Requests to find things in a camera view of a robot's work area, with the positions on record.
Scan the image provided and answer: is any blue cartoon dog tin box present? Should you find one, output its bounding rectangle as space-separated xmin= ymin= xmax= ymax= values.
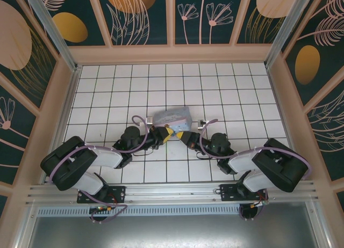
xmin=152 ymin=106 xmax=193 ymax=133

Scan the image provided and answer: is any grey metal sheet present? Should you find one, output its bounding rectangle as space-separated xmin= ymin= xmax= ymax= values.
xmin=25 ymin=214 xmax=326 ymax=248

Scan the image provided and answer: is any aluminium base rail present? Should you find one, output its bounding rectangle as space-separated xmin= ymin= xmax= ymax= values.
xmin=25 ymin=179 xmax=320 ymax=206

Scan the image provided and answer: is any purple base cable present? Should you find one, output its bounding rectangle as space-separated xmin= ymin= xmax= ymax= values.
xmin=90 ymin=203 xmax=129 ymax=224

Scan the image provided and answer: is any slotted grey cable duct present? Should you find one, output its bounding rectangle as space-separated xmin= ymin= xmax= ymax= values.
xmin=36 ymin=204 xmax=269 ymax=218

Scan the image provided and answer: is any aluminium floor edge rail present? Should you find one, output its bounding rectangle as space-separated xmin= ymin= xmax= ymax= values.
xmin=264 ymin=65 xmax=302 ymax=162
xmin=42 ymin=66 xmax=83 ymax=184

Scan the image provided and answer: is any aluminium corner post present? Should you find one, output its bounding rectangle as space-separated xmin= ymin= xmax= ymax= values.
xmin=21 ymin=0 xmax=82 ymax=74
xmin=264 ymin=0 xmax=320 ymax=68

